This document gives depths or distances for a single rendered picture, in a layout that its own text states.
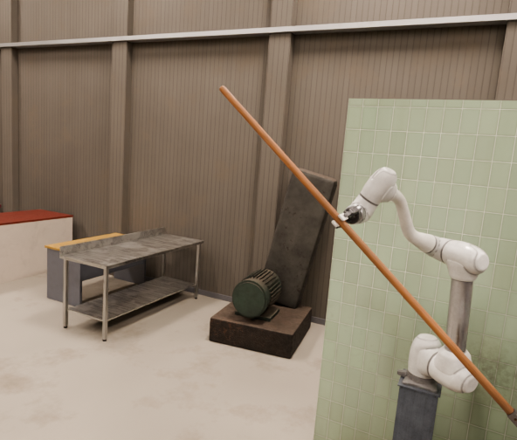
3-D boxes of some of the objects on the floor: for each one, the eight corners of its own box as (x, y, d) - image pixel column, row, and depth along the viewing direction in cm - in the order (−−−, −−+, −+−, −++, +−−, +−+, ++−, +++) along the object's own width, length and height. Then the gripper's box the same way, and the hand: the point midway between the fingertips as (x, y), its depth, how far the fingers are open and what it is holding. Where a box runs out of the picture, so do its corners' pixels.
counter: (72, 265, 763) (73, 215, 750) (-107, 309, 528) (-111, 236, 514) (39, 257, 799) (39, 209, 786) (-142, 294, 564) (-147, 225, 550)
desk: (147, 285, 693) (149, 239, 681) (79, 308, 574) (80, 253, 563) (114, 277, 722) (116, 232, 711) (44, 298, 603) (44, 245, 592)
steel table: (200, 298, 650) (204, 234, 635) (104, 343, 481) (106, 257, 466) (161, 288, 680) (164, 227, 666) (58, 327, 512) (59, 246, 497)
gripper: (372, 209, 191) (358, 214, 170) (346, 232, 197) (329, 241, 176) (360, 196, 193) (345, 200, 172) (334, 220, 199) (317, 227, 178)
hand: (340, 220), depth 177 cm, fingers closed on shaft, 3 cm apart
